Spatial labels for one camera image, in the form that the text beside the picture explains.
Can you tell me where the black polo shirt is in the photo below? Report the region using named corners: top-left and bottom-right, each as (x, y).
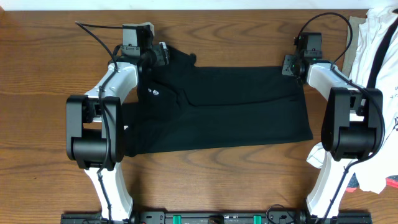
top-left (123, 48), bottom-right (313, 157)

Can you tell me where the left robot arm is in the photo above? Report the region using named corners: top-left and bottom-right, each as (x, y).
top-left (61, 42), bottom-right (169, 223)

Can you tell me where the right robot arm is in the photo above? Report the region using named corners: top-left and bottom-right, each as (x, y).
top-left (282, 55), bottom-right (385, 223)

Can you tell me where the beige cloth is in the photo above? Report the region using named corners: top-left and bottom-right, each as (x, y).
top-left (342, 16), bottom-right (366, 77)

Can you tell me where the black red sock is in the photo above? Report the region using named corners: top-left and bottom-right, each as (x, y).
top-left (346, 174), bottom-right (359, 193)

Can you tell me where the white crumpled garment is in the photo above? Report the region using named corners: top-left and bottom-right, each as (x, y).
top-left (306, 6), bottom-right (398, 195)

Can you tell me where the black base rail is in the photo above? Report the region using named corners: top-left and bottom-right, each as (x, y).
top-left (60, 210), bottom-right (373, 224)

